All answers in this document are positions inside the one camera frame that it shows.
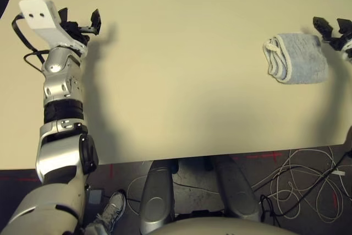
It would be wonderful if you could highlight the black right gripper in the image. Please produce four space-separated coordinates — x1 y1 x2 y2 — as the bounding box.
312 17 352 52

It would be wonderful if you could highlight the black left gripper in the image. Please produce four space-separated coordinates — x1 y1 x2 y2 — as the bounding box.
59 7 102 45

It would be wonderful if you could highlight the blue rag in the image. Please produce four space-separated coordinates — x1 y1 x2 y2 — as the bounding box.
263 32 329 84

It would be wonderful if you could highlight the small grey floor box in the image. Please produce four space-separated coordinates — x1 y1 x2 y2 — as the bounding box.
87 189 106 205

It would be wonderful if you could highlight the grey right robot leg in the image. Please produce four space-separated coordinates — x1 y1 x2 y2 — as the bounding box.
213 155 261 223

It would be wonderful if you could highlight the grey robot leg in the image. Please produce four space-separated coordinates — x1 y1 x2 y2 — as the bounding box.
213 155 261 223
139 160 177 234

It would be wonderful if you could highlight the grey left robot leg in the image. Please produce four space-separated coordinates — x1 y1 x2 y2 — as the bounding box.
139 160 177 234

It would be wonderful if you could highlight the grey sneaker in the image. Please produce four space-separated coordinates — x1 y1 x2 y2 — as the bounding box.
95 190 128 232

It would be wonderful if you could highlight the grey robot torso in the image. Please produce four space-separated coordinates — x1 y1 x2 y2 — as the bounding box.
148 215 301 235

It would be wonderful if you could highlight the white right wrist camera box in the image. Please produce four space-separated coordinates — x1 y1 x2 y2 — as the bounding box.
340 39 352 64

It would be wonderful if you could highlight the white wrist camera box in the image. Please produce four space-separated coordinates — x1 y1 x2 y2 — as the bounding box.
18 0 89 56
340 39 352 64

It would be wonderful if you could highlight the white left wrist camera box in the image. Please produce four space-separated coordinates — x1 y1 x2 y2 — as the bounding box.
18 0 89 56

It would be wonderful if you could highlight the black left wrist camera cable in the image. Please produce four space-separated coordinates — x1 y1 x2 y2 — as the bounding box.
11 12 48 74

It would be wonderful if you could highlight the white floor cable tangle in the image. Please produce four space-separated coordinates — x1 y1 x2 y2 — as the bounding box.
252 146 348 224

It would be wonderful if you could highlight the black floor cable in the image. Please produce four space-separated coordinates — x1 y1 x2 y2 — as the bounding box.
259 194 283 222

